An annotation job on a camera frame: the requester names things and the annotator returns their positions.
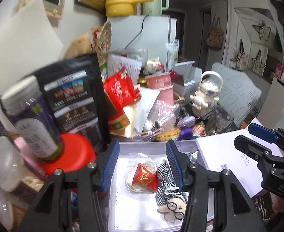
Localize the red gold snack packet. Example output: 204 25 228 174
132 163 158 192

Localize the checkered plush doll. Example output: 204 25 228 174
155 160 188 223

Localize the clear bag of rubber bands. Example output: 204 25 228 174
125 160 158 193

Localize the red cylindrical canister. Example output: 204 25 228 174
39 133 96 176

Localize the white open gift box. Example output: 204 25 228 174
107 117 284 232

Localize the white robot figurine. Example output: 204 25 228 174
189 71 223 117

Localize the red bag of dates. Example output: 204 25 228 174
103 67 141 112

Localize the dark label plastic jar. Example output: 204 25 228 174
0 75 64 161

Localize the pink cup stack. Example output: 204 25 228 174
145 72 174 106

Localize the black coffee pouch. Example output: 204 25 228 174
33 53 111 154

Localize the light blue chair far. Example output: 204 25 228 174
211 62 262 127

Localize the brown hanging tote bag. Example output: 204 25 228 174
205 16 224 50

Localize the white mini fridge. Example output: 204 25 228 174
107 16 177 64

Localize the white foam board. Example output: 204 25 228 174
0 0 63 131

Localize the green electric kettle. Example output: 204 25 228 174
143 0 170 16

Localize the yellow pot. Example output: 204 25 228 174
105 0 155 17

